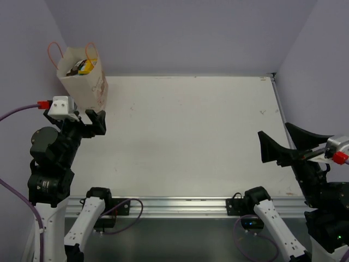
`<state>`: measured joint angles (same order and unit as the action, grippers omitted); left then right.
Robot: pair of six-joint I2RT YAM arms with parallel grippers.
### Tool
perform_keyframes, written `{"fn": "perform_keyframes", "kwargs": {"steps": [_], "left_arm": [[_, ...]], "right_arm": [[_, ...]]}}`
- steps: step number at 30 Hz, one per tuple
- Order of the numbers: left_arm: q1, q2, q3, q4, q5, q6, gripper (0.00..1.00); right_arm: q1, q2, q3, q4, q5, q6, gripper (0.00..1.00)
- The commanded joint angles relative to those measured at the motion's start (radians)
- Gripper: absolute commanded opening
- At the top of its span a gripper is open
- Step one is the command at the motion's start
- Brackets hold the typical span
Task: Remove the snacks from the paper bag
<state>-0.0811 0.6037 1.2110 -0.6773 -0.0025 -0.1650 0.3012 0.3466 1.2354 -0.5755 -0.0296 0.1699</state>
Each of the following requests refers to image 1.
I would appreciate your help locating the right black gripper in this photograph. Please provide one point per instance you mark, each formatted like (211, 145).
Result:
(304, 140)

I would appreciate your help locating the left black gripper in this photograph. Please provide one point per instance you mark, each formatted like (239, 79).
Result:
(82, 126)

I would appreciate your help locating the white paper bag orange handles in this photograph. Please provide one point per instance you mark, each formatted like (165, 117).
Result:
(88, 91)

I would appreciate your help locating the yellow snack packet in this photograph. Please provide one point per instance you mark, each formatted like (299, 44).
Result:
(86, 66)

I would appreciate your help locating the brown chocolate bar wrapper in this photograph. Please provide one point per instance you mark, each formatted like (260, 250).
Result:
(76, 68)

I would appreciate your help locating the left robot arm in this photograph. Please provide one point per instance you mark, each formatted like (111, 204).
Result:
(53, 151)

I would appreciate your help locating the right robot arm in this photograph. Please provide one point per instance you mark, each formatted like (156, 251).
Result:
(327, 223)

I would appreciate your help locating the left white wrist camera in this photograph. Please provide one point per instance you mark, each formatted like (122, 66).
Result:
(63, 108)

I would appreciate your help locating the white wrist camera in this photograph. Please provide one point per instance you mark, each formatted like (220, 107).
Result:
(335, 151)
(63, 108)

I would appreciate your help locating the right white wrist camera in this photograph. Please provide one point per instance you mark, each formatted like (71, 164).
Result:
(335, 151)

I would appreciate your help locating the aluminium mounting rail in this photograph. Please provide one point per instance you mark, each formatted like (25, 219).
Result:
(212, 207)

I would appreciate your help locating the right black base bracket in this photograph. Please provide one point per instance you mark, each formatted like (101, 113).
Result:
(235, 206)

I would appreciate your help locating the black base bracket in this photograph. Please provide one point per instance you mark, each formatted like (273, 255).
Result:
(116, 207)
(235, 206)

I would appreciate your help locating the left black base bracket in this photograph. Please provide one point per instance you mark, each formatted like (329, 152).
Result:
(116, 207)

